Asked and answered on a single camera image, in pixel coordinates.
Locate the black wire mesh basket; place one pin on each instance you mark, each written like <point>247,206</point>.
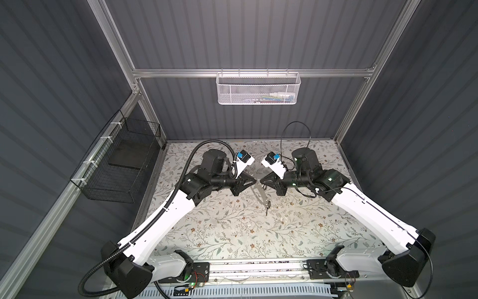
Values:
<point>122,161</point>

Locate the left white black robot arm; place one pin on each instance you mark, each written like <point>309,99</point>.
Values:
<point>195,186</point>

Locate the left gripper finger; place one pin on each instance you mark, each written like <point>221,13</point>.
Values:
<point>248,178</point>
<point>245,185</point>

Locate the white wire mesh basket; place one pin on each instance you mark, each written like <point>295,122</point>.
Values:
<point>233,88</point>

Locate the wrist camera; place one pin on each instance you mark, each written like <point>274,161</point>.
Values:
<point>274,162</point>
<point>243,159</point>

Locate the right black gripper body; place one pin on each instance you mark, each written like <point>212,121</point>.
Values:
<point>281,184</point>

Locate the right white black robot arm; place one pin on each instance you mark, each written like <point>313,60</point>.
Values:
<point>406,250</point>

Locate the white slotted cable duct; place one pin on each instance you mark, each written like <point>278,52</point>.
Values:
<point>253,291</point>

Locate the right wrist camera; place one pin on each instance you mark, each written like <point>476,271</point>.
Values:
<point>274,162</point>

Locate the floral patterned table mat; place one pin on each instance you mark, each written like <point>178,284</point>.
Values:
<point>227,227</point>

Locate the markers in white basket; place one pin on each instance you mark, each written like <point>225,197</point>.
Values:
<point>272,98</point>

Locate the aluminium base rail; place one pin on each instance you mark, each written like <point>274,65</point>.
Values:
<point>261,271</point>

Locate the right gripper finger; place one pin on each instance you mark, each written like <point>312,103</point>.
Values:
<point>269,179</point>
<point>270,188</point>

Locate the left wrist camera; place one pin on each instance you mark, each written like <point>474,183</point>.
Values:
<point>243,159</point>

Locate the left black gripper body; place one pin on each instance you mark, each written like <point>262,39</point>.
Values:
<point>239,182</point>

